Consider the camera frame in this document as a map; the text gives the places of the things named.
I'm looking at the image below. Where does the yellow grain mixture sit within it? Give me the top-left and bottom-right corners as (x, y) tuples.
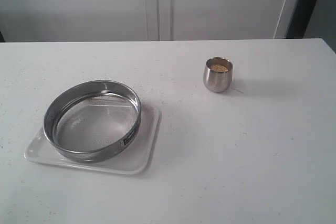
(210, 64), (229, 72)

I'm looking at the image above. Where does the round steel sieve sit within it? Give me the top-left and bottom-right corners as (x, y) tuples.
(43, 80), (142, 163)

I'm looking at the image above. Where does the stainless steel cup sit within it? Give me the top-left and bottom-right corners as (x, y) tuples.
(203, 57), (233, 93)

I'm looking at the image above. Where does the white rectangular tray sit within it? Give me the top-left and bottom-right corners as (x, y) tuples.
(24, 103), (161, 175)

